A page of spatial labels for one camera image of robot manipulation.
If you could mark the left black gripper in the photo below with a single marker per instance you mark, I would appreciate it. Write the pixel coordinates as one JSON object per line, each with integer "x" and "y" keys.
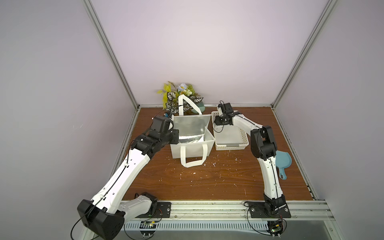
{"x": 174, "y": 133}

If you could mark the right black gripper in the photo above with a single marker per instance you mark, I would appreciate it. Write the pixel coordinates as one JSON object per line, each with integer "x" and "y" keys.
{"x": 220, "y": 120}

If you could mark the white insulated delivery bag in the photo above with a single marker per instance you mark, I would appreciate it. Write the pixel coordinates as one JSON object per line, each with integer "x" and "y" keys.
{"x": 195, "y": 139}

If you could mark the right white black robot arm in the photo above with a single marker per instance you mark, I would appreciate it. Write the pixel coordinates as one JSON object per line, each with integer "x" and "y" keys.
{"x": 263, "y": 147}

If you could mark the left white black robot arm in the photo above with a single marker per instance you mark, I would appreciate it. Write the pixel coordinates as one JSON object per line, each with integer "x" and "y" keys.
{"x": 104, "y": 214}

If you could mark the white perforated plastic basket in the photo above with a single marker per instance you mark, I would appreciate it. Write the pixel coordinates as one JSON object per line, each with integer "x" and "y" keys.
{"x": 228, "y": 137}

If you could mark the artificial potted plant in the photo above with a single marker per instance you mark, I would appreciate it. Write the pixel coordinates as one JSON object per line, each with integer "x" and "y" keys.
{"x": 182, "y": 97}

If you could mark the teal plastic scoop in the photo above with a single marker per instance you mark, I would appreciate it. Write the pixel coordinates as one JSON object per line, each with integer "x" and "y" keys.
{"x": 283, "y": 161}

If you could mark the left small circuit board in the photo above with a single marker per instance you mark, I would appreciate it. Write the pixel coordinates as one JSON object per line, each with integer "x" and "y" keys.
{"x": 147, "y": 229}

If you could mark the small circuit board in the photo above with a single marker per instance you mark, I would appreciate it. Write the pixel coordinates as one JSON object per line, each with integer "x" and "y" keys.
{"x": 275, "y": 228}
{"x": 147, "y": 229}

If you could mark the right small circuit board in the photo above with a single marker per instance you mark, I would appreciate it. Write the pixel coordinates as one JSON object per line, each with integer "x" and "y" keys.
{"x": 275, "y": 228}

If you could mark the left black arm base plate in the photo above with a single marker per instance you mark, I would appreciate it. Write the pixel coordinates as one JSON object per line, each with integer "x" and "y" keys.
{"x": 160, "y": 210}

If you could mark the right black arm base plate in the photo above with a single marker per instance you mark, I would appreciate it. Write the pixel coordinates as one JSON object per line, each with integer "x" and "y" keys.
{"x": 263, "y": 210}

